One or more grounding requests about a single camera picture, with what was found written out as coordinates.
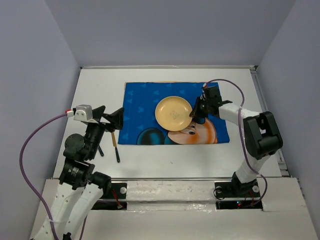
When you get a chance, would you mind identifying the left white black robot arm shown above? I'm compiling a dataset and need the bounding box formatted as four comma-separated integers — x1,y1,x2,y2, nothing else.
34,104,125,240

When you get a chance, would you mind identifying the tan round plate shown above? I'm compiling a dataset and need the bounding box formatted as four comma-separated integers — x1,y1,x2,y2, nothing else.
154,96,192,132

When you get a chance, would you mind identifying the metal table edge rail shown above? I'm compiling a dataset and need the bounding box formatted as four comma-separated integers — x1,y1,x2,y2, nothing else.
80,65,256,70

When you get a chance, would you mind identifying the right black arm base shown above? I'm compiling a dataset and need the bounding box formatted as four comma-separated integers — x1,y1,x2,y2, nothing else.
213,180,263,210

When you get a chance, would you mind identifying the gold knife dark handle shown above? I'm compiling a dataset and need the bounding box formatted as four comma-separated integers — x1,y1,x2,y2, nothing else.
111,132,121,163

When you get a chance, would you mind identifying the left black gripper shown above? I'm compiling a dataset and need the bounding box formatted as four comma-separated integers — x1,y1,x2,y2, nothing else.
85,104,125,158

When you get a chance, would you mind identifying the gold fork dark handle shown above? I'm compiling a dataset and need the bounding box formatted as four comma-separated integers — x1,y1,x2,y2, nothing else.
98,146,104,157

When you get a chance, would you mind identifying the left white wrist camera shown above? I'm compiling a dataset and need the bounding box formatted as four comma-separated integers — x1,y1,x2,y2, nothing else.
65,104,100,123

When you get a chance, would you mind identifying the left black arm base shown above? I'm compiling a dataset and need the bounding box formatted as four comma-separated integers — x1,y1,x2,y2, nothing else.
92,182,128,211

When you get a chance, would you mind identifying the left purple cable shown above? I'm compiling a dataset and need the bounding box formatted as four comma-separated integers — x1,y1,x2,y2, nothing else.
19,112,86,240

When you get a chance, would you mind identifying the blue cartoon placemat cloth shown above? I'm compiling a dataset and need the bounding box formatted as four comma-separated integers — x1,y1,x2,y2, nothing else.
118,82,230,145

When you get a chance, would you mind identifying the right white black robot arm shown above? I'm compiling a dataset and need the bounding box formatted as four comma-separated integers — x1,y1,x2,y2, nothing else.
190,84,283,196

